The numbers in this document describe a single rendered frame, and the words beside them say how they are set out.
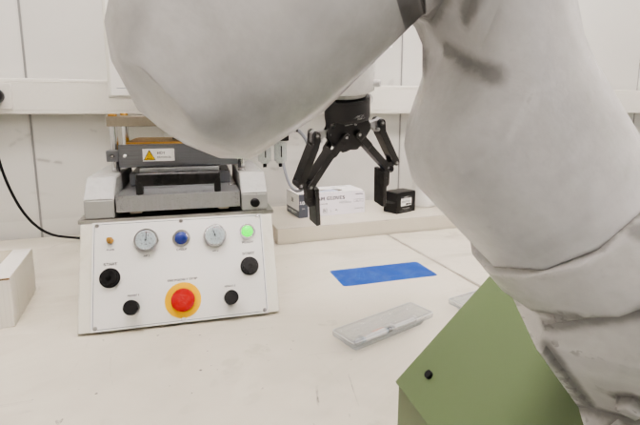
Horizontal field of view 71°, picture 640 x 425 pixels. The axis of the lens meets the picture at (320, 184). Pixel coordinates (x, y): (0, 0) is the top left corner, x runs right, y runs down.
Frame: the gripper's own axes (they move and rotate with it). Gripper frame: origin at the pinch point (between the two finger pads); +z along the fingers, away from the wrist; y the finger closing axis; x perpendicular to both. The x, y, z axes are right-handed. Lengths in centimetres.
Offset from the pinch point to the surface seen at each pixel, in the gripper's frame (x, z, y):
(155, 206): 17.3, -0.8, -30.7
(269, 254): 7.3, 9.8, -13.4
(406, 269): 8.3, 25.8, 20.4
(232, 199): 14.3, 0.1, -17.1
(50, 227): 81, 28, -57
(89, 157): 84, 9, -42
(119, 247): 15.0, 4.3, -38.2
